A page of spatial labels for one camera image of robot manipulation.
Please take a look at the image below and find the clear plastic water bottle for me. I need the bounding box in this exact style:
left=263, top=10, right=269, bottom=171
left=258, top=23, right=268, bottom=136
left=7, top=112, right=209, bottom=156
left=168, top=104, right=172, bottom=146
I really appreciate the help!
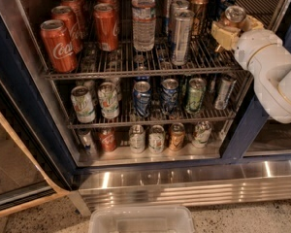
left=131, top=0, right=156, bottom=51

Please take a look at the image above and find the green can middle shelf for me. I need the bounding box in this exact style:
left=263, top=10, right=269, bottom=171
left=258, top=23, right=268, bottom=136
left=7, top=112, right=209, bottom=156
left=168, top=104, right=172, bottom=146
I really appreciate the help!
left=184, top=78, right=207, bottom=114

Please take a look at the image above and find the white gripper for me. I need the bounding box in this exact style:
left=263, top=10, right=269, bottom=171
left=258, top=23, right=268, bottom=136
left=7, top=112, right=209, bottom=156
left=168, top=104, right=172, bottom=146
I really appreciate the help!
left=211, top=15, right=282, bottom=70

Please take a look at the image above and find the open glass fridge door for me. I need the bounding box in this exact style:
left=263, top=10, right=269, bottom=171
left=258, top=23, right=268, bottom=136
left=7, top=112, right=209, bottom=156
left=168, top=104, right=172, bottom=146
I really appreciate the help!
left=0, top=81, right=68, bottom=217

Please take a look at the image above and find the silver Red Bull can bottom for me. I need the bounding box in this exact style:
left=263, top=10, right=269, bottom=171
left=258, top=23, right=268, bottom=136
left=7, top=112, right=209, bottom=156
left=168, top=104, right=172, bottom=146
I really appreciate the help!
left=78, top=129, right=96, bottom=154

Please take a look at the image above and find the orange can bottom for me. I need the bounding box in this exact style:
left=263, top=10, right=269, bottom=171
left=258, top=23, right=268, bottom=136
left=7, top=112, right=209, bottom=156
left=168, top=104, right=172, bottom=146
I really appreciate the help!
left=169, top=123, right=185, bottom=151

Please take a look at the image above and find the silver can middle shelf right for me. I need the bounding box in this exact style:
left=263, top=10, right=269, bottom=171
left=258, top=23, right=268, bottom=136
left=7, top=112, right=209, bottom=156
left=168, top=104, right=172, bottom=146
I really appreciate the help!
left=214, top=74, right=237, bottom=110

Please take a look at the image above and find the red Coca-Cola can bottom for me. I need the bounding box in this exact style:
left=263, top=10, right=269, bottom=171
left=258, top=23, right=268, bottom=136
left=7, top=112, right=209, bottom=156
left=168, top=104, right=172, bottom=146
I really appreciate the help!
left=98, top=127, right=116, bottom=151

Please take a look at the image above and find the blue Pepsi can left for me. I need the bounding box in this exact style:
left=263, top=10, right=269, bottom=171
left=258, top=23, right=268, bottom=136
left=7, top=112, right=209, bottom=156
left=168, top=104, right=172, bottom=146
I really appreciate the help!
left=133, top=82, right=151, bottom=117

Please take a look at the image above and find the stainless steel fridge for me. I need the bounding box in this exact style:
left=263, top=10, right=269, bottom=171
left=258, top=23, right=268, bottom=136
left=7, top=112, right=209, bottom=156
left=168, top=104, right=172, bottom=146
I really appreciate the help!
left=0, top=0, right=291, bottom=214

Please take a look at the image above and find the front tall silver can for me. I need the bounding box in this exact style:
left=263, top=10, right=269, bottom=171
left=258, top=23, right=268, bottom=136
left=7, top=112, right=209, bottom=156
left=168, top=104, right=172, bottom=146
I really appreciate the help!
left=171, top=10, right=194, bottom=66

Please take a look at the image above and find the white green 7up can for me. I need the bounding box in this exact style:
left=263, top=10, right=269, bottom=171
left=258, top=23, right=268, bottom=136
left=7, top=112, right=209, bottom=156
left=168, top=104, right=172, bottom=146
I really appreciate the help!
left=98, top=82, right=119, bottom=119
left=71, top=85, right=96, bottom=123

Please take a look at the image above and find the red coca-cola can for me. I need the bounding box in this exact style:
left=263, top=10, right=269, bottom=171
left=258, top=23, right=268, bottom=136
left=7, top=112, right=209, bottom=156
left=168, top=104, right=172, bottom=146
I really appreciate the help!
left=40, top=19, right=78, bottom=73
left=61, top=0, right=87, bottom=39
left=98, top=127, right=116, bottom=151
left=51, top=6, right=82, bottom=53

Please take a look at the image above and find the top wire shelf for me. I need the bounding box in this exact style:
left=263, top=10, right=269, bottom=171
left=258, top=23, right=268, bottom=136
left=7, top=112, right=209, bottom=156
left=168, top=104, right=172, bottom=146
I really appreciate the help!
left=42, top=0, right=282, bottom=82

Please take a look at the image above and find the front red Coca-Cola can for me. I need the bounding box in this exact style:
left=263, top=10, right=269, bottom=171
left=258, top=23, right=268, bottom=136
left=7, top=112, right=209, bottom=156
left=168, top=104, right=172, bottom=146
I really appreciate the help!
left=40, top=19, right=78, bottom=73

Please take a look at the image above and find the middle wire shelf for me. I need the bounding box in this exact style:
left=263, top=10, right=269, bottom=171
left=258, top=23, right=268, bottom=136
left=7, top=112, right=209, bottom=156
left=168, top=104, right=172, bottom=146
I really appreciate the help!
left=67, top=71, right=252, bottom=129

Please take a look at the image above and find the blue Pepsi can right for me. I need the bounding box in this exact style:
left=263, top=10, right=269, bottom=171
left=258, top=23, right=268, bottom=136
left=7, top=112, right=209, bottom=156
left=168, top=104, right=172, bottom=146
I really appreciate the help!
left=160, top=79, right=178, bottom=115

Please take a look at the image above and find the white can bottom left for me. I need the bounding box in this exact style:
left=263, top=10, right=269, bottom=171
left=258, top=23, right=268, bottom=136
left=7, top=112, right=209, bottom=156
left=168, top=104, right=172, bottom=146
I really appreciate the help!
left=129, top=124, right=146, bottom=153

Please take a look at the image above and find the orange-brown can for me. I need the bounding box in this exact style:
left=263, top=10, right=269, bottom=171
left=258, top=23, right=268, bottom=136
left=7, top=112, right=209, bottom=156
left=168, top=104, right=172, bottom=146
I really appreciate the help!
left=219, top=6, right=246, bottom=31
left=189, top=0, right=209, bottom=36

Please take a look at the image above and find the white can bottom right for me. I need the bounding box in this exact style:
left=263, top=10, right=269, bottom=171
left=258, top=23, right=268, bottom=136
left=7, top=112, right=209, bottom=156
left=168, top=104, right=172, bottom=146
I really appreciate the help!
left=192, top=121, right=211, bottom=148

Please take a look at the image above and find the blue pepsi can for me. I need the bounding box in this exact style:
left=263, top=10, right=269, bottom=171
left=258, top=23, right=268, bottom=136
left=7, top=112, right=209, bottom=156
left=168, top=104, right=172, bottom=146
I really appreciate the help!
left=160, top=79, right=178, bottom=115
left=133, top=82, right=151, bottom=117

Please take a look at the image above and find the clear plastic bin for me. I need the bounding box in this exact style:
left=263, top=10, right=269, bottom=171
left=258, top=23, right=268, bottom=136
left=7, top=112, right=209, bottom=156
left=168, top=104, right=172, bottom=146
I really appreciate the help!
left=88, top=206, right=196, bottom=233

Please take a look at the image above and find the wire shelf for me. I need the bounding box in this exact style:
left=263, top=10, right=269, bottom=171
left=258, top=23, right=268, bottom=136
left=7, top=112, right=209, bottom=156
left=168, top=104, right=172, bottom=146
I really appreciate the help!
left=42, top=0, right=282, bottom=82
left=67, top=71, right=252, bottom=129

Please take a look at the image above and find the white green 7UP can left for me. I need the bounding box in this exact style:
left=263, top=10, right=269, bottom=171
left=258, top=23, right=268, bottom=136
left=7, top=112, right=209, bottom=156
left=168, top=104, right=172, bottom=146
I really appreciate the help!
left=71, top=85, right=96, bottom=123

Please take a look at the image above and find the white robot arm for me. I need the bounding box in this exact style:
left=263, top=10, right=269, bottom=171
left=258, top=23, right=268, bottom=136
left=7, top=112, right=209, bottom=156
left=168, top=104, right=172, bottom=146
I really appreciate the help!
left=211, top=17, right=291, bottom=123

